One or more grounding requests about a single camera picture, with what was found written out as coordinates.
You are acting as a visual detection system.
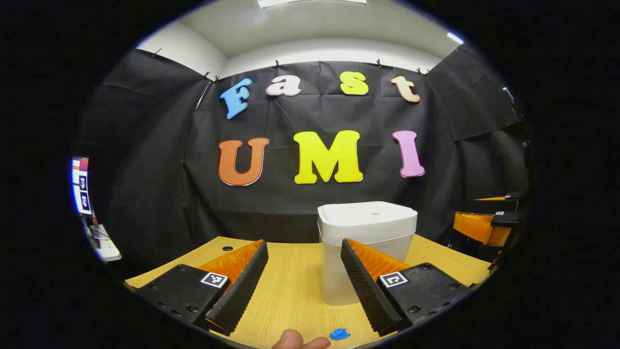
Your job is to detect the long ceiling light panel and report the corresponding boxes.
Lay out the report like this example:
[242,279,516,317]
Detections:
[257,0,368,8]

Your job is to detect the computer monitor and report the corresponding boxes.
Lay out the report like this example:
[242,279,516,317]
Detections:
[71,156,93,217]

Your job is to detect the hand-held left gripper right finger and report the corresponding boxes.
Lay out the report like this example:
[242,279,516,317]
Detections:
[341,238,473,337]

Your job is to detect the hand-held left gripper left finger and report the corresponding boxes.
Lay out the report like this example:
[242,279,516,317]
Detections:
[137,239,269,336]

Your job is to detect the black backdrop cloth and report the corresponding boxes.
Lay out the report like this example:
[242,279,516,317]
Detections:
[73,44,531,272]

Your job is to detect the wooden desktop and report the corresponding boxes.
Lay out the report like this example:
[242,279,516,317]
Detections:
[124,235,492,349]

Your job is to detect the white desktop garbage bin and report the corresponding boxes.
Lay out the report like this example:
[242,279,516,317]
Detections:
[317,201,418,306]

